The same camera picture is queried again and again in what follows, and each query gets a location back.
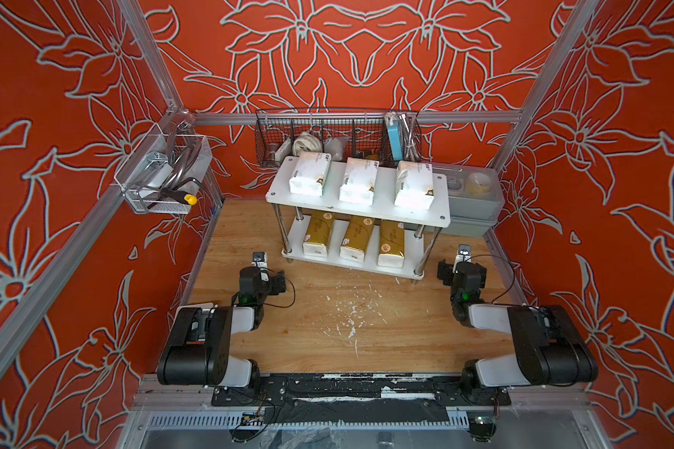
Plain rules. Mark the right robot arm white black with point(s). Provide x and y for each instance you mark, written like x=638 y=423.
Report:
x=548 y=349

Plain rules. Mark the tape roll in box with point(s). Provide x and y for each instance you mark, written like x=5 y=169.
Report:
x=479 y=184

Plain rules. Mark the grey plastic storage box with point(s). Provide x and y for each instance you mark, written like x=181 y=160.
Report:
x=471 y=216

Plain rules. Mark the blue box in basket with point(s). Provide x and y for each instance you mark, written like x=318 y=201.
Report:
x=395 y=130

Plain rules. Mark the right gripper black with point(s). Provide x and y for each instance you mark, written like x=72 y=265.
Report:
x=446 y=270

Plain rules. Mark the white tissue pack front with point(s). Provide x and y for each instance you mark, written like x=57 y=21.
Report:
x=310 y=174

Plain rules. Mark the white two-tier shelf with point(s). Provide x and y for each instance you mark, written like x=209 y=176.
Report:
x=419 y=243

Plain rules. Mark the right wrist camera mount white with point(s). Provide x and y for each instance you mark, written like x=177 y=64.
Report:
x=464 y=253

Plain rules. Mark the gold tissue pack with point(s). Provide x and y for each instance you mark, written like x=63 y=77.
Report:
x=317 y=237
x=392 y=245
x=356 y=240

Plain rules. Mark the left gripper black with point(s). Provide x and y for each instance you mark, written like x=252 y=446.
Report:
x=275 y=285

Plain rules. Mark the white tissue pack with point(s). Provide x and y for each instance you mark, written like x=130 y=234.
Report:
x=310 y=174
x=359 y=181
x=414 y=186

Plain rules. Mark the black wire basket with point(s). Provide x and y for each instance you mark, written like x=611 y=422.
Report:
x=343 y=132

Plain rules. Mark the white cloth roll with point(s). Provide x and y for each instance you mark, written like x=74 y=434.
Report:
x=306 y=142

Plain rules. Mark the yellow handled tool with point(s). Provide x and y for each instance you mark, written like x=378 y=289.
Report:
x=179 y=196

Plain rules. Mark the clear plastic wall bin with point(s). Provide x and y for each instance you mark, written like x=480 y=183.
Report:
x=177 y=160

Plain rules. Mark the white tissue pack back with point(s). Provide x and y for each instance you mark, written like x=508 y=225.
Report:
x=414 y=186

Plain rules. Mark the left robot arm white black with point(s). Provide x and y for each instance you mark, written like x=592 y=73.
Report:
x=197 y=351

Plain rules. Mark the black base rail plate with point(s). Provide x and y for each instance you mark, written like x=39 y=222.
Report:
x=282 y=388

